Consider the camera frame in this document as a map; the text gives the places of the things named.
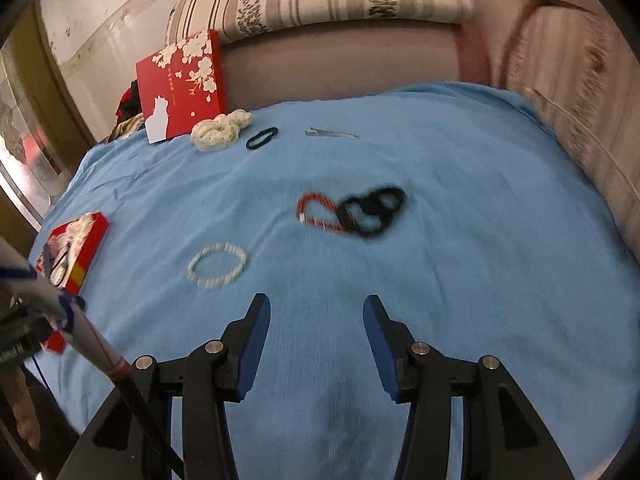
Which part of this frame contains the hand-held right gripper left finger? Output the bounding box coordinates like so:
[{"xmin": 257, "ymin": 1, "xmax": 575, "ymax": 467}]
[{"xmin": 57, "ymin": 292, "xmax": 272, "ymax": 480}]

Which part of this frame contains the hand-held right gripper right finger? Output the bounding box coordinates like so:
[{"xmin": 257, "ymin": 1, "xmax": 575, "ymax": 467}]
[{"xmin": 363, "ymin": 294, "xmax": 577, "ymax": 480}]

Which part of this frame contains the pale green bead bracelet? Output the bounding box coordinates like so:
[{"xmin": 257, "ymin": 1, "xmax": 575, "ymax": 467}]
[{"xmin": 187, "ymin": 242, "xmax": 249, "ymax": 290}]

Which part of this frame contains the red gift box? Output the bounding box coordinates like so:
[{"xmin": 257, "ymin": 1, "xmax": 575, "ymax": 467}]
[{"xmin": 30, "ymin": 212, "xmax": 109, "ymax": 357}]

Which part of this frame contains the person's left hand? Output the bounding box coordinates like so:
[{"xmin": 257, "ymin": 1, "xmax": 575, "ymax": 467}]
[{"xmin": 14, "ymin": 360, "xmax": 42, "ymax": 452}]

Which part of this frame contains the blue towel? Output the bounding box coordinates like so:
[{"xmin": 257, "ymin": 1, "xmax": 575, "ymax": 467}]
[{"xmin": 22, "ymin": 80, "xmax": 640, "ymax": 480}]

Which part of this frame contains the metal hair clip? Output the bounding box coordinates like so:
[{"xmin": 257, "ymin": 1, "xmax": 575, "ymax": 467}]
[{"xmin": 305, "ymin": 127, "xmax": 360, "ymax": 140}]

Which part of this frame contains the cream scrunchie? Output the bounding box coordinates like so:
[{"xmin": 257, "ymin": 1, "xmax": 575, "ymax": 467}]
[{"xmin": 191, "ymin": 108, "xmax": 253, "ymax": 153}]

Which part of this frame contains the dark red black cloth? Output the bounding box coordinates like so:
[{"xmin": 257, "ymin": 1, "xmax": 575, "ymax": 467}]
[{"xmin": 111, "ymin": 80, "xmax": 151, "ymax": 142}]

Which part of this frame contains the red floral box lid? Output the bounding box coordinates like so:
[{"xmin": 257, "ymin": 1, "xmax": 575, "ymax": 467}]
[{"xmin": 135, "ymin": 30, "xmax": 229, "ymax": 145}]

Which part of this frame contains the pink brown sofa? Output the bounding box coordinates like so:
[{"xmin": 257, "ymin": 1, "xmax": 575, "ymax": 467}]
[{"xmin": 219, "ymin": 0, "xmax": 593, "ymax": 112}]

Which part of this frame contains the white blue-striped cord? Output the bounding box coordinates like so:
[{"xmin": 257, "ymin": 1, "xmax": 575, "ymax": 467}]
[{"xmin": 0, "ymin": 236, "xmax": 186, "ymax": 480}]

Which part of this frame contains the black hair tie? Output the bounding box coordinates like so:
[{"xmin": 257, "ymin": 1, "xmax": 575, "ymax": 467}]
[{"xmin": 336, "ymin": 186, "xmax": 407, "ymax": 241}]

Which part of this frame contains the red bead bracelet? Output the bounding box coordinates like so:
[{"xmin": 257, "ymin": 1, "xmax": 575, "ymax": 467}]
[{"xmin": 296, "ymin": 191, "xmax": 352, "ymax": 234}]

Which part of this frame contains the dark blue hair tie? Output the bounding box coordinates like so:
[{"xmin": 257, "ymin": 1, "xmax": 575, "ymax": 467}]
[{"xmin": 245, "ymin": 126, "xmax": 280, "ymax": 151}]

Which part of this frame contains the brown wooden frame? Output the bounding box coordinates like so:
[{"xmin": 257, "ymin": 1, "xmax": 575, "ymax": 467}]
[{"xmin": 30, "ymin": 0, "xmax": 97, "ymax": 148}]

